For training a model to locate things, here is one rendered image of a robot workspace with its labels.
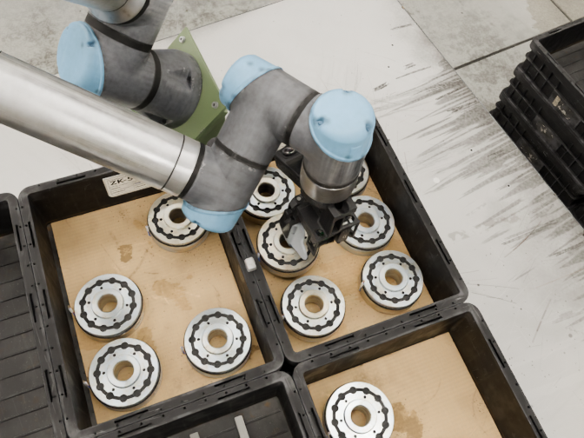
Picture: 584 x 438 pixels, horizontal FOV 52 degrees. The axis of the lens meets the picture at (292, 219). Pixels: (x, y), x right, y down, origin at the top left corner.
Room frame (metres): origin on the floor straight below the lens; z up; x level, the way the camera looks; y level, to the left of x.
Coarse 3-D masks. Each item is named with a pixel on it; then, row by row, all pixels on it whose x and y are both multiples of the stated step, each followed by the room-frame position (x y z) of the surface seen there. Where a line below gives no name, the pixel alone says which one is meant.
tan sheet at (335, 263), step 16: (368, 192) 0.57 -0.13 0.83; (256, 224) 0.47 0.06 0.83; (400, 240) 0.49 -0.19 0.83; (320, 256) 0.43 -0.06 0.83; (336, 256) 0.43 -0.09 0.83; (352, 256) 0.44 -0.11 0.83; (368, 256) 0.44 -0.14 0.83; (320, 272) 0.40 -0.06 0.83; (336, 272) 0.40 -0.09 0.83; (352, 272) 0.41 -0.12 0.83; (272, 288) 0.36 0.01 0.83; (352, 288) 0.38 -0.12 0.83; (352, 304) 0.35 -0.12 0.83; (416, 304) 0.37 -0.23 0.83; (352, 320) 0.33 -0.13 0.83; (368, 320) 0.33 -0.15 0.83; (384, 320) 0.34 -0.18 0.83; (336, 336) 0.29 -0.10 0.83
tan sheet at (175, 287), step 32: (64, 224) 0.40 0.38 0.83; (96, 224) 0.41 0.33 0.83; (128, 224) 0.42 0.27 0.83; (64, 256) 0.35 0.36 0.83; (96, 256) 0.36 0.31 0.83; (128, 256) 0.37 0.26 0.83; (160, 256) 0.38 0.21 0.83; (192, 256) 0.39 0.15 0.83; (224, 256) 0.40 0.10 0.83; (160, 288) 0.32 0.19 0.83; (192, 288) 0.33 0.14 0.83; (224, 288) 0.34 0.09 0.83; (160, 320) 0.27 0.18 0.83; (96, 352) 0.20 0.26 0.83; (160, 352) 0.22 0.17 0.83; (256, 352) 0.25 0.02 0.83; (192, 384) 0.18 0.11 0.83; (96, 416) 0.11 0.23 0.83
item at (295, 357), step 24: (384, 144) 0.61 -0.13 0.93; (408, 192) 0.52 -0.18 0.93; (240, 216) 0.43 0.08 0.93; (432, 240) 0.44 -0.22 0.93; (264, 288) 0.32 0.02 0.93; (456, 288) 0.37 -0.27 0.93; (408, 312) 0.32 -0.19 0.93; (432, 312) 0.32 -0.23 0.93; (288, 336) 0.25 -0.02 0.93; (360, 336) 0.27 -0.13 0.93; (288, 360) 0.22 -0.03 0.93
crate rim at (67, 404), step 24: (24, 192) 0.40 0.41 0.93; (24, 216) 0.36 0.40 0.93; (240, 240) 0.39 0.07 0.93; (240, 264) 0.35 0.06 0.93; (48, 288) 0.26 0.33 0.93; (48, 312) 0.23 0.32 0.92; (264, 312) 0.28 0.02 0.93; (48, 336) 0.19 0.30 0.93; (216, 384) 0.17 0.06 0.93; (240, 384) 0.17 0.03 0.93; (72, 408) 0.10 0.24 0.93; (144, 408) 0.12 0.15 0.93; (168, 408) 0.13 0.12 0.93; (72, 432) 0.08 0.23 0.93; (96, 432) 0.08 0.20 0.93
